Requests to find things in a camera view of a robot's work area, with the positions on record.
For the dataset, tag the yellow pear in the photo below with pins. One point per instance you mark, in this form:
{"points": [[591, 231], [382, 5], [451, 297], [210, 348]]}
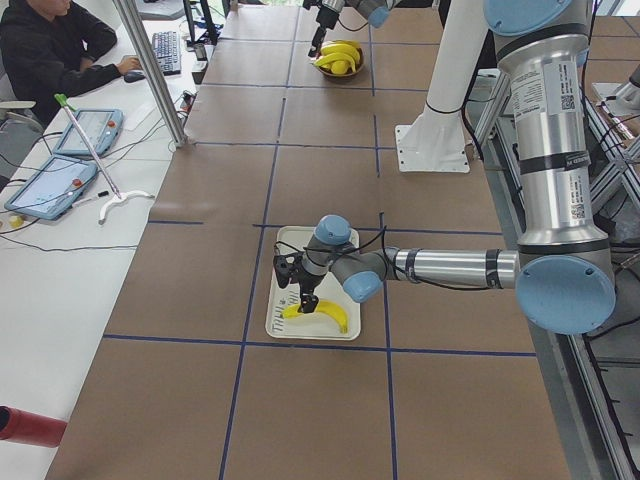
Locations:
{"points": [[339, 67]]}

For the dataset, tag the white bear tray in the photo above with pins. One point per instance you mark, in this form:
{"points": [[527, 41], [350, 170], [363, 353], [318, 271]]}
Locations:
{"points": [[350, 310]]}

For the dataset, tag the aluminium frame rack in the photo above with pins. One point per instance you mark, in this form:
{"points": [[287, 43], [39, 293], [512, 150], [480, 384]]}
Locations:
{"points": [[593, 379]]}

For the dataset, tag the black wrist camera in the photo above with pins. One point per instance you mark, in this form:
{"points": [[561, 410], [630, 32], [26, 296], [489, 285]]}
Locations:
{"points": [[287, 269]]}

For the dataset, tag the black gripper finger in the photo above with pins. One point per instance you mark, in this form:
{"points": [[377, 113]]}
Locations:
{"points": [[317, 41], [308, 304]]}

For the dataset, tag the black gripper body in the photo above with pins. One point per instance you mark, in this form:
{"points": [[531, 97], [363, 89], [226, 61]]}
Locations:
{"points": [[310, 283], [329, 12]]}

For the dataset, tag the white stand with rod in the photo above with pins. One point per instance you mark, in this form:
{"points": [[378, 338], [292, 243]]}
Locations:
{"points": [[118, 196]]}

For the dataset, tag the black keyboard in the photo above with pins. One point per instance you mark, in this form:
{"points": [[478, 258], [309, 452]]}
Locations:
{"points": [[166, 47]]}

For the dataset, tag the yellow banana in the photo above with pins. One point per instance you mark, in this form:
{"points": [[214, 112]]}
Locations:
{"points": [[325, 307], [351, 48], [324, 62]]}

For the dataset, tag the brown wicker basket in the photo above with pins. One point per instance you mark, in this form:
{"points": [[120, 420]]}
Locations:
{"points": [[359, 61]]}

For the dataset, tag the person's hand on desk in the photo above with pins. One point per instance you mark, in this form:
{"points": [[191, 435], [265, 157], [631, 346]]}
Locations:
{"points": [[128, 64]]}

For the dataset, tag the upper teach pendant tablet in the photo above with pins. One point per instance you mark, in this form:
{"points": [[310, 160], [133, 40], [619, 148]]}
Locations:
{"points": [[102, 127]]}

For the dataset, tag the aluminium frame column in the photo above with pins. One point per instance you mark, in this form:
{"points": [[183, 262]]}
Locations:
{"points": [[134, 26]]}

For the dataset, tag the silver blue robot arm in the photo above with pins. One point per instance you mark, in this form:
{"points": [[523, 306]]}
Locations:
{"points": [[561, 270], [375, 12]]}

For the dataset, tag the red cylinder bottle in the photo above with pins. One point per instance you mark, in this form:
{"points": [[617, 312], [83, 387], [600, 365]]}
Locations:
{"points": [[24, 427]]}

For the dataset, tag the small yellow object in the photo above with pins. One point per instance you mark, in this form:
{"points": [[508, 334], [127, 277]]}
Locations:
{"points": [[16, 221]]}

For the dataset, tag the person in black hoodie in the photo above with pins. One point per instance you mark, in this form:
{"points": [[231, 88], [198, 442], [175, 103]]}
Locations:
{"points": [[57, 54]]}

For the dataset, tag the black computer mouse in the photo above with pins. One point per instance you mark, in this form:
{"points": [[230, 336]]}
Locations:
{"points": [[133, 76]]}

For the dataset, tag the lower teach pendant tablet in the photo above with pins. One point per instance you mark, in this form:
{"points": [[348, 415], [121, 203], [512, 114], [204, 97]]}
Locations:
{"points": [[51, 191]]}

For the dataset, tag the teach pendant tablet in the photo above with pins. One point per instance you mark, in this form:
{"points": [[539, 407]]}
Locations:
{"points": [[102, 127], [51, 191]]}

